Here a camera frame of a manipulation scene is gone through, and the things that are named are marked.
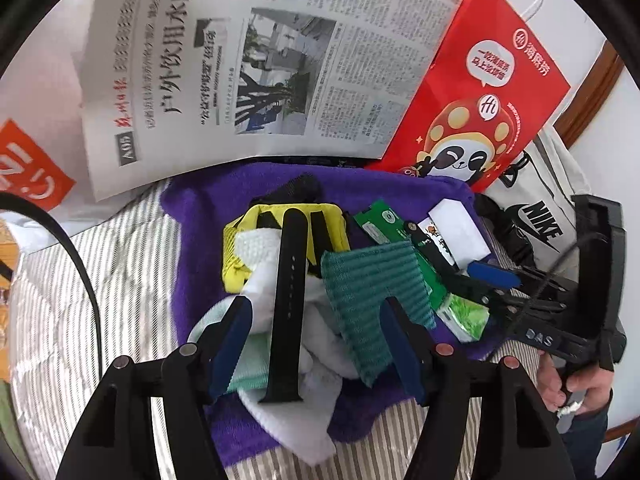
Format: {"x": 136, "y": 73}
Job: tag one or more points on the person's right forearm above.
{"x": 585, "y": 445}

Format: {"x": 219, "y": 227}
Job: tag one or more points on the green tissue pack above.
{"x": 462, "y": 317}

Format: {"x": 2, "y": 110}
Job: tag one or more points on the yellow pouch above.
{"x": 330, "y": 230}

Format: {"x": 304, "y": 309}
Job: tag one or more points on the white cloth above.
{"x": 295, "y": 430}

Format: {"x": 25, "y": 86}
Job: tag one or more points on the folded newspaper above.
{"x": 200, "y": 60}

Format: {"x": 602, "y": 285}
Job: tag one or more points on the brown wooden bed frame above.
{"x": 595, "y": 90}

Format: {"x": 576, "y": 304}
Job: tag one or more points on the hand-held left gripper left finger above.
{"x": 232, "y": 345}

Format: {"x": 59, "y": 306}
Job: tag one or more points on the white waist bag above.
{"x": 555, "y": 160}

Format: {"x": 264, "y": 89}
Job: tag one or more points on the purple towel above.
{"x": 200, "y": 240}

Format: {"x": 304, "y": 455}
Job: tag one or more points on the white plastic bag orange label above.
{"x": 30, "y": 100}

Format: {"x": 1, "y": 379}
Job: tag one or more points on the striped bed cover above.
{"x": 125, "y": 270}

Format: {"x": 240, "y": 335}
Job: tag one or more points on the small white snack packet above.
{"x": 440, "y": 245}

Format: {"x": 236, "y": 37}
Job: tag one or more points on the person's right hand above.
{"x": 552, "y": 385}

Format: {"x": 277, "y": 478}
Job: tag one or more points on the red panda paper bag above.
{"x": 465, "y": 85}

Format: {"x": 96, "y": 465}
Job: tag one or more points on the green card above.
{"x": 380, "y": 217}

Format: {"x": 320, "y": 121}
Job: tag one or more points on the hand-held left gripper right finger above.
{"x": 400, "y": 350}

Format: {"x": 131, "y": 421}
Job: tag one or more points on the white sponge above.
{"x": 460, "y": 230}

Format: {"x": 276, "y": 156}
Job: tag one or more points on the light wooden furniture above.
{"x": 7, "y": 250}

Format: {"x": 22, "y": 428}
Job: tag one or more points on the teal ribbed cloth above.
{"x": 365, "y": 300}

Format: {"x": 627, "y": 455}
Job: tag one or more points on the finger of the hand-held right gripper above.
{"x": 492, "y": 275}
{"x": 492, "y": 305}

